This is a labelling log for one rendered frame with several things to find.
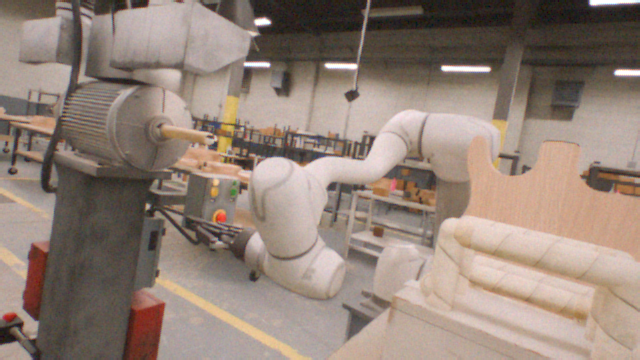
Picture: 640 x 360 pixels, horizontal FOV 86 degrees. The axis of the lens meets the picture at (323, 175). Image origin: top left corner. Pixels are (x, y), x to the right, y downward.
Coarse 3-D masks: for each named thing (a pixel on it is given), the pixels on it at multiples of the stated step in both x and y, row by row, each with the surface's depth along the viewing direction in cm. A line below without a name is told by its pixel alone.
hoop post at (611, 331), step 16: (608, 288) 33; (624, 288) 32; (608, 304) 33; (624, 304) 32; (608, 320) 33; (624, 320) 32; (608, 336) 32; (624, 336) 32; (592, 352) 34; (608, 352) 32; (624, 352) 32
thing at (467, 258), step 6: (468, 252) 48; (462, 258) 48; (468, 258) 48; (462, 264) 48; (468, 264) 48; (462, 270) 48; (468, 270) 48; (462, 276) 48; (468, 276) 48; (462, 282) 48; (456, 288) 48; (462, 288) 48; (456, 294) 48; (462, 294) 48
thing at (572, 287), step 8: (480, 256) 62; (480, 264) 61; (488, 264) 60; (496, 264) 60; (504, 264) 60; (504, 272) 59; (512, 272) 58; (520, 272) 58; (528, 272) 57; (536, 272) 57; (536, 280) 56; (544, 280) 56; (552, 280) 55; (560, 280) 55; (560, 288) 54; (568, 288) 54; (576, 288) 53; (584, 288) 53; (592, 288) 53; (592, 296) 52
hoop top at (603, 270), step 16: (448, 224) 41; (464, 224) 41; (480, 224) 40; (464, 240) 40; (480, 240) 39; (496, 240) 38; (512, 240) 37; (528, 240) 37; (544, 240) 37; (512, 256) 37; (528, 256) 36; (544, 256) 36; (560, 256) 35; (576, 256) 34; (592, 256) 34; (608, 256) 34; (560, 272) 35; (576, 272) 34; (592, 272) 33; (608, 272) 33; (624, 272) 32
